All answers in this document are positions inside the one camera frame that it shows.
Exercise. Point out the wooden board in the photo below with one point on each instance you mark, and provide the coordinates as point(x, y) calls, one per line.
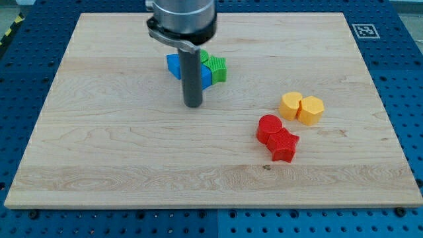
point(114, 132)

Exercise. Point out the yellow hexagon block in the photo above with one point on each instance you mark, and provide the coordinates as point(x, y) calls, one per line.
point(310, 110)

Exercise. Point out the blue cube block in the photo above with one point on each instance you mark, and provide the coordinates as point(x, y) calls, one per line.
point(173, 65)

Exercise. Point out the yellow heart block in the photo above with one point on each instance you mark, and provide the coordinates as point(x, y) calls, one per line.
point(289, 105)

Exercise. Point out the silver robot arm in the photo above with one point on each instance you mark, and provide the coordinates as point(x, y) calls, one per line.
point(184, 25)

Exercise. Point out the black tool mount with clamp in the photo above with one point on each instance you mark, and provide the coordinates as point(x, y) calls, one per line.
point(189, 42)

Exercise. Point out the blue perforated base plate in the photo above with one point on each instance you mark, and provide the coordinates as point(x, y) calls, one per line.
point(29, 62)

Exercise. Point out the green star block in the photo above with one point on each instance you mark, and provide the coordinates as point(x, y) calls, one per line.
point(218, 69)

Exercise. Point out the white fiducial marker tag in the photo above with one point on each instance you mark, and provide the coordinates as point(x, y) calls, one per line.
point(365, 31)

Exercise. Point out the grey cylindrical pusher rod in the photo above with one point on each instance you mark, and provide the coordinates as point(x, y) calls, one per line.
point(190, 71)

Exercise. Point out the red star block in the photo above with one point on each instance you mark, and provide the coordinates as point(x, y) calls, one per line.
point(282, 145)

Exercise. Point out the red cylinder block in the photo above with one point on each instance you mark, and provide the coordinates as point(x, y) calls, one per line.
point(268, 125)

